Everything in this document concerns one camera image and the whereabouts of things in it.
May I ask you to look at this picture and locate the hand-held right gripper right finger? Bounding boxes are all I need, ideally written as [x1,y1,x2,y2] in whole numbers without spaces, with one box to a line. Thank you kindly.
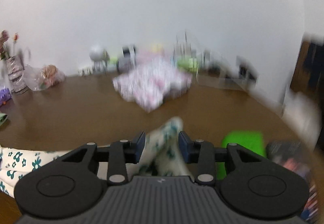
[178,131,266,186]

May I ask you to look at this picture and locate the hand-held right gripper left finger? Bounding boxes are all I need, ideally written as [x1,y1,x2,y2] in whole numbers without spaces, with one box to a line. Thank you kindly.
[58,131,146,186]

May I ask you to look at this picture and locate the cream teal-flower garment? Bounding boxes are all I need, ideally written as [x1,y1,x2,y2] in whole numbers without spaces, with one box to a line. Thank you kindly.
[0,116,195,198]

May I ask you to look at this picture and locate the purple floral garment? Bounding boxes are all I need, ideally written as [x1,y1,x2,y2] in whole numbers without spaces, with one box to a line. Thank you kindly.
[112,52,193,113]

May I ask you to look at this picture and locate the bright green cloth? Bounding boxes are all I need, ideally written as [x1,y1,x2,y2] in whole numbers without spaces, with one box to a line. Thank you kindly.
[216,131,266,181]

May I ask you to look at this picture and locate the patterned tin box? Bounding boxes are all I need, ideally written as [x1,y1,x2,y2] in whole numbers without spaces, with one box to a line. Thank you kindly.
[118,58,136,73]

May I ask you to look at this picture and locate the green packet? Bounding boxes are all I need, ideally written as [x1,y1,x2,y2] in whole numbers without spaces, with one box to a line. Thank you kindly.
[177,58,199,73]

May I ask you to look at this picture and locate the black charger box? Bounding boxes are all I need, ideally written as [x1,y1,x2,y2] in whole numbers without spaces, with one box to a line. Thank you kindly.
[122,46,136,59]

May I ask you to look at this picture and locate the dark patterned cloth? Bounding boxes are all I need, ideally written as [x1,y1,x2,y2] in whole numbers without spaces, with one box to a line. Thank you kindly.
[266,140,319,222]

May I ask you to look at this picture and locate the white robot speaker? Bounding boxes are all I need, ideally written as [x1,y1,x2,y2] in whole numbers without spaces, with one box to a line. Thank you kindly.
[89,45,109,73]

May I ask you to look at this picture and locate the plastic bag of snacks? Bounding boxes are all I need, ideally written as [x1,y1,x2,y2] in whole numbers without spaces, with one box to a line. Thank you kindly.
[23,64,66,91]

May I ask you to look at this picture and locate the brown wooden cabinet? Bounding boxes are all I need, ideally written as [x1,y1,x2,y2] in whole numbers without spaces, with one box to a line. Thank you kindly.
[290,37,324,99]

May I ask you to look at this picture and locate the crocheted vase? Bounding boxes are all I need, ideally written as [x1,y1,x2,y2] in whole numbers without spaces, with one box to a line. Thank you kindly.
[6,56,28,93]

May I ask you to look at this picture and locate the purple packet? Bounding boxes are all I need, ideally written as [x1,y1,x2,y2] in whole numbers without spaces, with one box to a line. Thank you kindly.
[0,88,13,103]

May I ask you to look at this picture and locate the artificial flowers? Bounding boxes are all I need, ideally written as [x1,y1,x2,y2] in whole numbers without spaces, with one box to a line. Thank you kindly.
[0,30,21,60]

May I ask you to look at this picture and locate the black phone mount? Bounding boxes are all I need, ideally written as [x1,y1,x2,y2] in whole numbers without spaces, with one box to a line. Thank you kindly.
[237,56,259,83]

